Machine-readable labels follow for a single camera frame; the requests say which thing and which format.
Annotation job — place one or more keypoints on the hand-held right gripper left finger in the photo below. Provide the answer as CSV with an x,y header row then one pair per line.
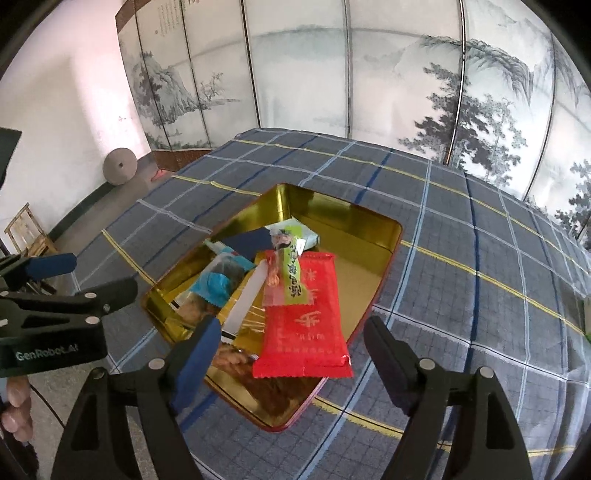
x,y
196,364

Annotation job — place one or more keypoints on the ink painted folding screen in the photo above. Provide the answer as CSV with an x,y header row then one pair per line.
x,y
323,69

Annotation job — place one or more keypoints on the green stick snack packet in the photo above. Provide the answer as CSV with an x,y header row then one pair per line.
x,y
293,277

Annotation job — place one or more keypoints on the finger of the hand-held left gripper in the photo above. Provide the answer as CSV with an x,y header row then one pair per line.
x,y
51,265
111,295

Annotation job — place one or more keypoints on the pale green snack packet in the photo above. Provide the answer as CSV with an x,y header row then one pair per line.
x,y
302,235

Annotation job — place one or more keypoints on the dark flat panel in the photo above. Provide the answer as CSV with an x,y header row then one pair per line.
x,y
9,157

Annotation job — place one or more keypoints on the small red floor object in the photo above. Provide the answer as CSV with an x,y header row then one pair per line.
x,y
158,175

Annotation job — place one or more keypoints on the person's left hand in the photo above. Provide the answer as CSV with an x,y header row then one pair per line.
x,y
16,406

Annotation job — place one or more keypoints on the clear peanut brittle packet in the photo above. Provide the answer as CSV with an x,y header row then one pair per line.
x,y
231,357
196,310

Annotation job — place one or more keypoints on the clear packet with white edge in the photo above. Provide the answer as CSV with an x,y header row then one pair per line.
x,y
247,295

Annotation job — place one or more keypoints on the brown woven panel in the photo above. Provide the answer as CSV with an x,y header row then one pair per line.
x,y
180,157

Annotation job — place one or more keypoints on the blue candy wrapper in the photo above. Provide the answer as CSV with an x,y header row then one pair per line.
x,y
212,286

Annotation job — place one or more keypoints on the red snack packet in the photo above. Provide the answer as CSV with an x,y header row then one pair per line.
x,y
300,332

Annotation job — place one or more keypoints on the grey plaid tablecloth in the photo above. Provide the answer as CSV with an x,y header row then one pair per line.
x,y
461,277

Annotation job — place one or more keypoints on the dark blue snack packet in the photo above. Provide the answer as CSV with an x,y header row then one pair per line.
x,y
249,244

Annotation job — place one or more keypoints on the red and gold tin box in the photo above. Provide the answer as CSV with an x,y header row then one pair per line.
x,y
351,230

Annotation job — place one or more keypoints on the wooden stool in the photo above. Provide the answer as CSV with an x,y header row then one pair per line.
x,y
27,230

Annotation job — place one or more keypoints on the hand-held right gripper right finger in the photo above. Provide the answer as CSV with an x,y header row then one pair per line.
x,y
388,360

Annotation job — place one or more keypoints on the round stone disc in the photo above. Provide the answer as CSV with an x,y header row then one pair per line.
x,y
119,166

